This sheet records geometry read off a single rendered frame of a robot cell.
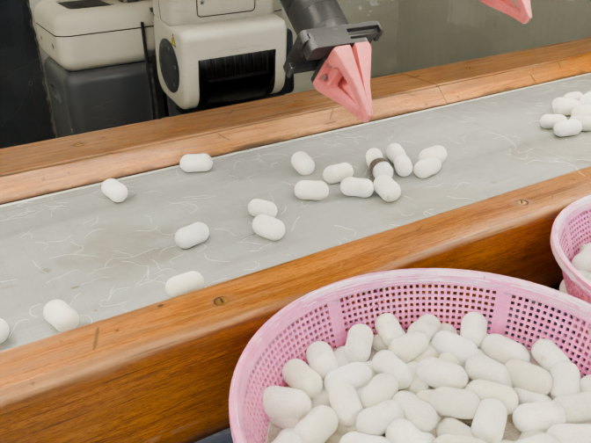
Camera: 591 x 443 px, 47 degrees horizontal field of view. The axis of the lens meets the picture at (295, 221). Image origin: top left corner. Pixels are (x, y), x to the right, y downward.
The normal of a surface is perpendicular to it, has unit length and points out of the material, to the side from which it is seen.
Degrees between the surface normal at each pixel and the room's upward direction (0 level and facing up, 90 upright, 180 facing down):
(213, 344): 90
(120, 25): 90
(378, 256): 0
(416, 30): 90
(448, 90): 45
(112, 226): 0
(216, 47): 98
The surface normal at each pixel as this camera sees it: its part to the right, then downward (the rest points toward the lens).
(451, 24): -0.86, 0.25
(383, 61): 0.50, 0.36
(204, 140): 0.34, -0.37
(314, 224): -0.03, -0.90
